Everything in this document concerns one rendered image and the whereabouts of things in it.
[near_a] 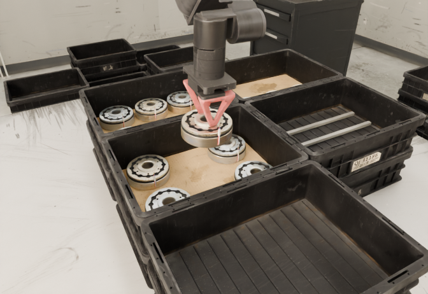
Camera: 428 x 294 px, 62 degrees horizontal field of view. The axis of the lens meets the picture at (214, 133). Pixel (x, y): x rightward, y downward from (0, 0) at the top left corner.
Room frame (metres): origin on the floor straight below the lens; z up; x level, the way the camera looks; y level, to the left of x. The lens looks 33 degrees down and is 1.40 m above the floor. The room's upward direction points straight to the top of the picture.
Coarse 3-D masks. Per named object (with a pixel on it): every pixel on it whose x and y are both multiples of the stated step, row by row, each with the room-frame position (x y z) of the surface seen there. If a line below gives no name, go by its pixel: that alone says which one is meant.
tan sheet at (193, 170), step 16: (176, 160) 0.75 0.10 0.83; (192, 160) 0.75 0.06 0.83; (208, 160) 0.75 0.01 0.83; (176, 176) 0.68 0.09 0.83; (192, 176) 0.68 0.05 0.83; (208, 176) 0.68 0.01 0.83; (224, 176) 0.68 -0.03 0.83; (144, 192) 0.63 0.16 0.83; (192, 192) 0.63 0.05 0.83; (144, 208) 0.57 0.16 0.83
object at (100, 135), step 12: (168, 72) 1.11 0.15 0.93; (180, 72) 1.12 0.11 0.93; (108, 84) 1.01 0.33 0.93; (120, 84) 1.02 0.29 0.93; (84, 96) 0.93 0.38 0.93; (216, 108) 0.86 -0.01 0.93; (96, 120) 0.79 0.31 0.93; (156, 120) 0.79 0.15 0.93; (168, 120) 0.79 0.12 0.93; (96, 132) 0.74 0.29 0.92; (108, 132) 0.73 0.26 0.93; (120, 132) 0.73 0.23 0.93
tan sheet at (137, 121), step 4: (200, 104) 1.06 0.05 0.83; (168, 112) 1.01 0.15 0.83; (172, 112) 1.01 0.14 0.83; (168, 116) 0.98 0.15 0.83; (136, 120) 0.96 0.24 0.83; (140, 120) 0.96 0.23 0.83; (100, 124) 0.93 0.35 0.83; (132, 124) 0.93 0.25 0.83; (136, 124) 0.93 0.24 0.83; (140, 124) 0.93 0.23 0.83; (104, 132) 0.89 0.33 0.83
